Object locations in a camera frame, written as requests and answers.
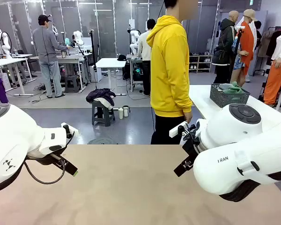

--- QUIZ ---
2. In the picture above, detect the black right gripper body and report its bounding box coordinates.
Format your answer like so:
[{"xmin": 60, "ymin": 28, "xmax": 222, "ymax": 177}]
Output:
[{"xmin": 182, "ymin": 138, "xmax": 201, "ymax": 162}]

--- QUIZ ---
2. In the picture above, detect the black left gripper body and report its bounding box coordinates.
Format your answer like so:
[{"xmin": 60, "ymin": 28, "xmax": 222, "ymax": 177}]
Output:
[{"xmin": 43, "ymin": 151, "xmax": 67, "ymax": 165}]

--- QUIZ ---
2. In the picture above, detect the person right forearm yellow sleeve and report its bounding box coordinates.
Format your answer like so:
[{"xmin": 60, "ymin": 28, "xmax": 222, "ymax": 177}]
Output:
[{"xmin": 180, "ymin": 77, "xmax": 193, "ymax": 114}]

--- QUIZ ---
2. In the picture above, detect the dark grey perforated basket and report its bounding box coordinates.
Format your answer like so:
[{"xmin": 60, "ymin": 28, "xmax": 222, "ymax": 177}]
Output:
[{"xmin": 210, "ymin": 83, "xmax": 251, "ymax": 108}]

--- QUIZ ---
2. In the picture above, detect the grey round floor base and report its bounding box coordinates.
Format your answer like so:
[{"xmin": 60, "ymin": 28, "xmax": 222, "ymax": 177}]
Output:
[{"xmin": 88, "ymin": 137, "xmax": 120, "ymax": 145}]

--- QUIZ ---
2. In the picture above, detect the white side table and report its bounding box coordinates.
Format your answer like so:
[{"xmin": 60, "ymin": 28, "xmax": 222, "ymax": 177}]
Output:
[{"xmin": 189, "ymin": 84, "xmax": 281, "ymax": 132}]

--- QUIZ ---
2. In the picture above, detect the grey plastic stool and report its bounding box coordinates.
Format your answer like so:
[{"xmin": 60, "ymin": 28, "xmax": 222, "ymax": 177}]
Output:
[{"xmin": 91, "ymin": 100, "xmax": 116, "ymax": 127}]

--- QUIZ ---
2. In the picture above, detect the white crumpled cloth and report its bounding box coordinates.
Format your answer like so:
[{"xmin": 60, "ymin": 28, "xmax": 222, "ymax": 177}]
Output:
[{"xmin": 93, "ymin": 97, "xmax": 114, "ymax": 110}]

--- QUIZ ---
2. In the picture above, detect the dark low stool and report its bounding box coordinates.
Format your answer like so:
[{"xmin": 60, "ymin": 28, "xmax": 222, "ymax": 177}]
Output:
[{"xmin": 64, "ymin": 75, "xmax": 81, "ymax": 93}]

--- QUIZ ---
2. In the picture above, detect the dark navy jacket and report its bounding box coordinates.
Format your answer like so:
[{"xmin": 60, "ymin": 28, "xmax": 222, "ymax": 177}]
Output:
[{"xmin": 86, "ymin": 88, "xmax": 117, "ymax": 106}]

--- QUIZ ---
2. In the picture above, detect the person in yellow hoodie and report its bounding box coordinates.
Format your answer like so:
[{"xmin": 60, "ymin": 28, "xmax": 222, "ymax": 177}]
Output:
[{"xmin": 146, "ymin": 0, "xmax": 199, "ymax": 145}]

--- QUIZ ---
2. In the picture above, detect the white shoe rack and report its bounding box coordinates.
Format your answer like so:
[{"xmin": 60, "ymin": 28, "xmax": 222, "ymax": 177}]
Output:
[{"xmin": 189, "ymin": 55, "xmax": 213, "ymax": 73}]

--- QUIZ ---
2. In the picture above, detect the metal equipment cart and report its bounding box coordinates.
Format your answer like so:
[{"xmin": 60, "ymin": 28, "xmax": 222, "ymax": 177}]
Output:
[{"xmin": 126, "ymin": 53, "xmax": 145, "ymax": 92}]

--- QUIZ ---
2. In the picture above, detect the grey framed workbench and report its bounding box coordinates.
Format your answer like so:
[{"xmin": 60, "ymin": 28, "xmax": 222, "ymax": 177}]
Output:
[{"xmin": 29, "ymin": 52, "xmax": 87, "ymax": 93}]

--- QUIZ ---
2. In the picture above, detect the mannequin in white top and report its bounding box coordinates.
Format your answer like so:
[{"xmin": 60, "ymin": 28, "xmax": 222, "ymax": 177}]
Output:
[{"xmin": 263, "ymin": 27, "xmax": 281, "ymax": 106}]

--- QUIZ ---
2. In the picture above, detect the long white desk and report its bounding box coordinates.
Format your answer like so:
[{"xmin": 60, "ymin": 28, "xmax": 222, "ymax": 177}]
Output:
[{"xmin": 0, "ymin": 57, "xmax": 37, "ymax": 97}]

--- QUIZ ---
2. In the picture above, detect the white standing desk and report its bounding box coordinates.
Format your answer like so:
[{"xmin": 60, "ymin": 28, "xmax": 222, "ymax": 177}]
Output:
[{"xmin": 95, "ymin": 58, "xmax": 127, "ymax": 96}]

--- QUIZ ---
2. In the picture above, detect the mannequin in dark green jacket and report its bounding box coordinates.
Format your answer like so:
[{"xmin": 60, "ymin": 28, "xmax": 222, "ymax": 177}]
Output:
[{"xmin": 212, "ymin": 10, "xmax": 240, "ymax": 84}]

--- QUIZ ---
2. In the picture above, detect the person in cream sweater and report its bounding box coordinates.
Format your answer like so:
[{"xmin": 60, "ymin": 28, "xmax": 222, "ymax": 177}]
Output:
[{"xmin": 137, "ymin": 18, "xmax": 156, "ymax": 96}]

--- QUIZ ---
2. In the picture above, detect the mannequin in orange shirt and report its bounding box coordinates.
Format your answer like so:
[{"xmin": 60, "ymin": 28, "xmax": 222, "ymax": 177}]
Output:
[{"xmin": 230, "ymin": 8, "xmax": 258, "ymax": 88}]

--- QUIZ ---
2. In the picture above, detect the clothes rack with coats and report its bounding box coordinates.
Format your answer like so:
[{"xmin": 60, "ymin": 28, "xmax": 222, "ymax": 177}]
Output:
[{"xmin": 252, "ymin": 26, "xmax": 281, "ymax": 77}]

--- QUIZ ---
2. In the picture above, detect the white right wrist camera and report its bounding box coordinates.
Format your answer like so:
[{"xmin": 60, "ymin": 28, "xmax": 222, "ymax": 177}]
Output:
[{"xmin": 169, "ymin": 121, "xmax": 188, "ymax": 139}]

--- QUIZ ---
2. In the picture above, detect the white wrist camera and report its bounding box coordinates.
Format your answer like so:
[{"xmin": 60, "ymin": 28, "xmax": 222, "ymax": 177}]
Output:
[
  {"xmin": 169, "ymin": 121, "xmax": 188, "ymax": 139},
  {"xmin": 60, "ymin": 122, "xmax": 80, "ymax": 139}
]

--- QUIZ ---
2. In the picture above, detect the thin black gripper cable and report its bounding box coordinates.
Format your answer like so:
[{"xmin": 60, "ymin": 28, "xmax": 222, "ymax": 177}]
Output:
[{"xmin": 23, "ymin": 160, "xmax": 67, "ymax": 185}]

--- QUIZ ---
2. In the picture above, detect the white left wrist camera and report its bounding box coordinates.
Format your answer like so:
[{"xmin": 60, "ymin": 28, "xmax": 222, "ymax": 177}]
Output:
[{"xmin": 60, "ymin": 122, "xmax": 80, "ymax": 139}]

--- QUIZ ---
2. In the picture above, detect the black left arm hose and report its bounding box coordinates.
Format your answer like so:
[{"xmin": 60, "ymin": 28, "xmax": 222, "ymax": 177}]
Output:
[{"xmin": 0, "ymin": 164, "xmax": 24, "ymax": 194}]

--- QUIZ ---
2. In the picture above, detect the black arm hose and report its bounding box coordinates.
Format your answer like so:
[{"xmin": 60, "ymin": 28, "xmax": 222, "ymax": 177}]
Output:
[
  {"xmin": 0, "ymin": 164, "xmax": 24, "ymax": 194},
  {"xmin": 220, "ymin": 172, "xmax": 281, "ymax": 202}
]

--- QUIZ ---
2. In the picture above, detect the black right arm hose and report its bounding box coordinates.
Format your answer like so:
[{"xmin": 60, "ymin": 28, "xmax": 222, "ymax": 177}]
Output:
[{"xmin": 220, "ymin": 172, "xmax": 281, "ymax": 202}]

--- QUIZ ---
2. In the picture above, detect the black camera pole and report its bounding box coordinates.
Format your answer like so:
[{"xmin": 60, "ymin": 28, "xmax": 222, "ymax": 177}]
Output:
[{"xmin": 89, "ymin": 30, "xmax": 99, "ymax": 90}]

